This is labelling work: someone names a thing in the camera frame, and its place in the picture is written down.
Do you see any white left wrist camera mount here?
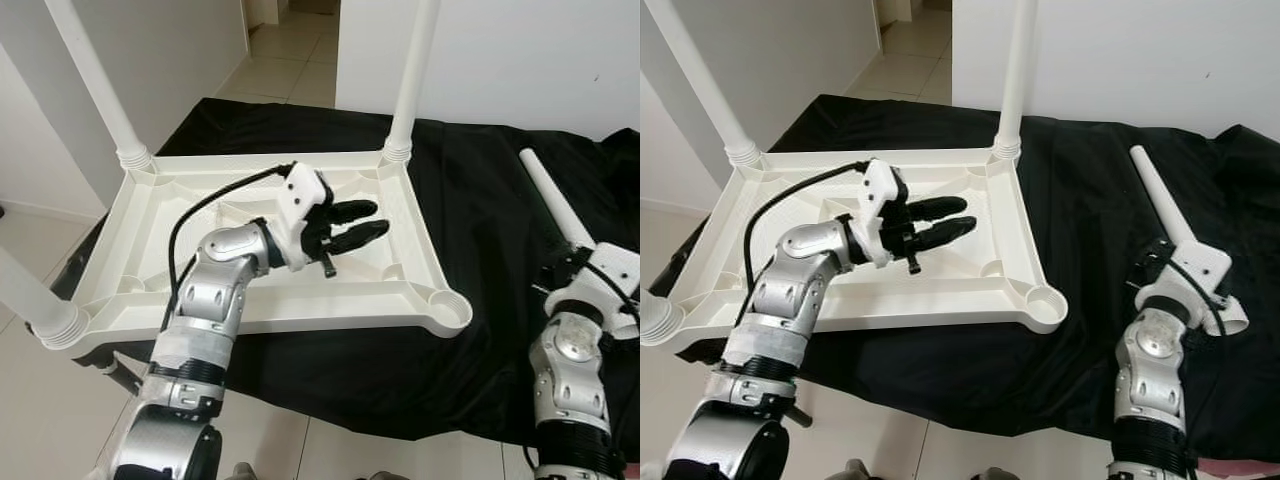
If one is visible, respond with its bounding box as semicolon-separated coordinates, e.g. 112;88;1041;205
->
858;158;911;269
272;163;331;271

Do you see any black fabric table cover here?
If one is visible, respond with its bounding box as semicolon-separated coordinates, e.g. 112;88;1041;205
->
50;97;641;443
690;95;1280;463

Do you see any white plastic table top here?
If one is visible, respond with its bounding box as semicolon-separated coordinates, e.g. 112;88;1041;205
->
50;148;473;359
655;148;1069;353

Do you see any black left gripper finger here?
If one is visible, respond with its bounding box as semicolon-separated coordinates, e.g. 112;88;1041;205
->
330;198;381;227
910;195;971;224
910;216;979;254
330;220;391;257

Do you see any white plastic table leg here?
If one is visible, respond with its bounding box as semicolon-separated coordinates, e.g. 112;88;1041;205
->
645;0;763;169
640;290;674;347
1130;145;1251;337
382;0;443;166
992;0;1041;163
42;0;156;173
0;245;91;351
518;148;641;341

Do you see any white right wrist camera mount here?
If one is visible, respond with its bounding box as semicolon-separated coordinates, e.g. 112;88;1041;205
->
545;243;641;323
1140;238;1233;317

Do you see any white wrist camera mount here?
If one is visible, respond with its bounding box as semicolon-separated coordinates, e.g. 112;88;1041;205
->
272;163;331;271
858;158;911;269
545;243;641;323
1140;238;1233;317

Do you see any pink plastic stool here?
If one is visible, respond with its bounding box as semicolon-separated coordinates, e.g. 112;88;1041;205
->
1195;465;1280;480

